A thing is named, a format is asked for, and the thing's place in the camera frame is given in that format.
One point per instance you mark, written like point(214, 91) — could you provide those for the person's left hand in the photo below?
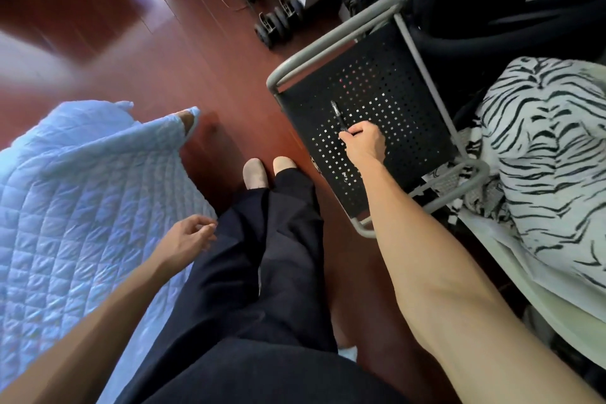
point(177, 247)

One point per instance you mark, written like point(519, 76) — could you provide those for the beige slipper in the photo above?
point(255, 174)
point(283, 164)

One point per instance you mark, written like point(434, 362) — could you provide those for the person's right hand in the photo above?
point(368, 145)

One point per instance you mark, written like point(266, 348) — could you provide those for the black perforated grey-framed chair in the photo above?
point(378, 86)

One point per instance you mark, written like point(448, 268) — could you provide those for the light blue quilted bedspread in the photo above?
point(75, 219)

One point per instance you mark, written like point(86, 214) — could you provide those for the person's left forearm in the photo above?
point(90, 337)

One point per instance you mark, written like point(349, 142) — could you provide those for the zebra striped cloth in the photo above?
point(549, 167)

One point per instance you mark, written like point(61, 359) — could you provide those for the person's right forearm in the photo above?
point(440, 295)

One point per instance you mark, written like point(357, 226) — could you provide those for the black trousers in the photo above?
point(265, 285)

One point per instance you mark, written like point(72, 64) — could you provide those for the person's left thumb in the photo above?
point(201, 220)

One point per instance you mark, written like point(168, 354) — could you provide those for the black office chair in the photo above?
point(497, 10)

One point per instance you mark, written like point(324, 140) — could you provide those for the black pen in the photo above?
point(338, 114)

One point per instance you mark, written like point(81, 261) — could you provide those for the person's right thumb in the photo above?
point(349, 136)

